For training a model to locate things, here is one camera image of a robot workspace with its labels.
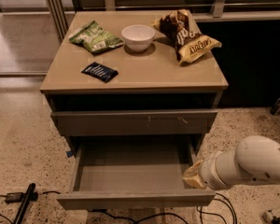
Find black floor cable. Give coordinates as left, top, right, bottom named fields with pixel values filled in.
left=90, top=191, right=238, bottom=224

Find white power strip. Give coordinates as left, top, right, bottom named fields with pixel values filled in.
left=263, top=208, right=280, bottom=224

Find grey drawer cabinet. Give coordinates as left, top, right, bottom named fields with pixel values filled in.
left=39, top=10, right=230, bottom=157

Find grey drawer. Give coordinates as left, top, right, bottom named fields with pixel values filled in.
left=56, top=137, right=217, bottom=211
left=51, top=109, right=217, bottom=136

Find white bowl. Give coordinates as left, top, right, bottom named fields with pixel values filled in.
left=121, top=24, right=155, bottom=52

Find black power adapter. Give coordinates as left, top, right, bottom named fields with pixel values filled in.
left=5, top=192, right=23, bottom=203

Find green chip bag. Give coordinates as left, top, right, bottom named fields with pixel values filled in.
left=68, top=21, right=124, bottom=55

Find grey top drawer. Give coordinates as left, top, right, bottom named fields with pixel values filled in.
left=51, top=109, right=217, bottom=136

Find blue tape piece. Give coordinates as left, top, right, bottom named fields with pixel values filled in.
left=66, top=151, right=73, bottom=158

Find dark object by wall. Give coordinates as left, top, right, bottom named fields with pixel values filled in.
left=270, top=98, right=280, bottom=115

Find brown yellow chip bag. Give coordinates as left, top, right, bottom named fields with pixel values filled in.
left=152, top=9, right=222, bottom=64

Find dark blue snack packet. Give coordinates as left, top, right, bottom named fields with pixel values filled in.
left=81, top=62, right=119, bottom=83

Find black rod on floor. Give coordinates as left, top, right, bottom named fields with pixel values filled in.
left=12, top=183, right=38, bottom=224

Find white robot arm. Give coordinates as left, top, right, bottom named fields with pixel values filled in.
left=183, top=135, right=280, bottom=190

